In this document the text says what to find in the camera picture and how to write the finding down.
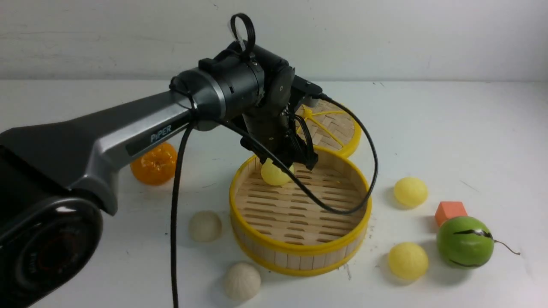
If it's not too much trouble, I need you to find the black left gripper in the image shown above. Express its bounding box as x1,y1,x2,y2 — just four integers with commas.
241,66,319,170

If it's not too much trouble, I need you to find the yellow bun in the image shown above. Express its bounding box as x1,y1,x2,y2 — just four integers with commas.
393,177,429,209
387,242,430,281
260,158,292,187

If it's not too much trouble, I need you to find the white bun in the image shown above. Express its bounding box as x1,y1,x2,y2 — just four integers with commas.
223,262,262,302
188,211,222,243

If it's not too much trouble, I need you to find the white bun bottom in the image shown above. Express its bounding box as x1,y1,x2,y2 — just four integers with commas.
223,262,262,302

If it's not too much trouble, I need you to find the left robot arm silver black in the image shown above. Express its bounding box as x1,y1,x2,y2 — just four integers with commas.
1,41,319,308

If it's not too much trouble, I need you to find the woven bamboo steamer lid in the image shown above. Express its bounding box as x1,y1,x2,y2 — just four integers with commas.
296,100,361,158

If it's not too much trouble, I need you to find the bamboo steamer tray yellow rim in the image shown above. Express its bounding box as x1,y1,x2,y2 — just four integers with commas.
229,148,372,276

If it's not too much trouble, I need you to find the orange toy tangerine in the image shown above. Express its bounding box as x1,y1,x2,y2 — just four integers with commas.
130,142,178,186

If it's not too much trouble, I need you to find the orange cube block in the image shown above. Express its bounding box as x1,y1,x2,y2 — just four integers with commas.
434,201,468,227

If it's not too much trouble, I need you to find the green toy watermelon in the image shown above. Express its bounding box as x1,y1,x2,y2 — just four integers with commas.
436,216,521,269

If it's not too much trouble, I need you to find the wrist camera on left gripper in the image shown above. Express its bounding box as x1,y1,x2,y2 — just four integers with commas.
289,75,323,111

